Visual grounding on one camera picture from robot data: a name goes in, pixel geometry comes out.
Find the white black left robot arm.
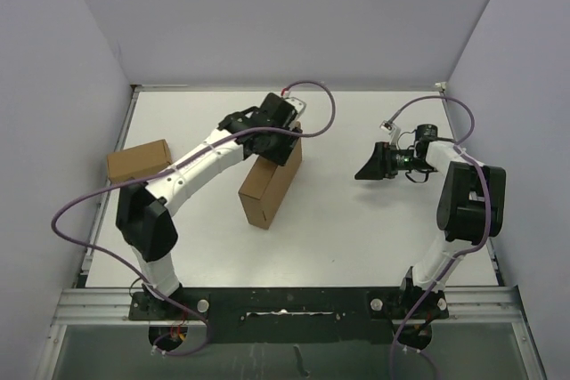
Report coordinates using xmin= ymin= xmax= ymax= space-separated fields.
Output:
xmin=116 ymin=93 xmax=306 ymax=319

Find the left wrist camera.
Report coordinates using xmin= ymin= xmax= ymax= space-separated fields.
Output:
xmin=283 ymin=96 xmax=307 ymax=128

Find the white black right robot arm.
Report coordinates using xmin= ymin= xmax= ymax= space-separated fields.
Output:
xmin=354 ymin=121 xmax=506 ymax=317

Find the brown cardboard box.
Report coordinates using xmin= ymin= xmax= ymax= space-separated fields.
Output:
xmin=238 ymin=140 xmax=302 ymax=230

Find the small folded cardboard box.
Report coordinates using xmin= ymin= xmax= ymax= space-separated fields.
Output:
xmin=107 ymin=140 xmax=172 ymax=184

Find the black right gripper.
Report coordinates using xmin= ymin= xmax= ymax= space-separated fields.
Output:
xmin=354 ymin=142 xmax=433 ymax=181

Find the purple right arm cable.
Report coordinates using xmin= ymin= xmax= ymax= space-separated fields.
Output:
xmin=380 ymin=95 xmax=493 ymax=380

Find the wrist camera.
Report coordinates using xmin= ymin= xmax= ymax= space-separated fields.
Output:
xmin=283 ymin=96 xmax=307 ymax=128
xmin=379 ymin=121 xmax=401 ymax=145

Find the aluminium frame rail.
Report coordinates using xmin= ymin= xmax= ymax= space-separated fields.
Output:
xmin=35 ymin=81 xmax=549 ymax=380

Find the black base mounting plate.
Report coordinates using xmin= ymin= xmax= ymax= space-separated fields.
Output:
xmin=128 ymin=287 xmax=449 ymax=344

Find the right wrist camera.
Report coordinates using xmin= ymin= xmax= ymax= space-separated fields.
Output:
xmin=379 ymin=121 xmax=401 ymax=145

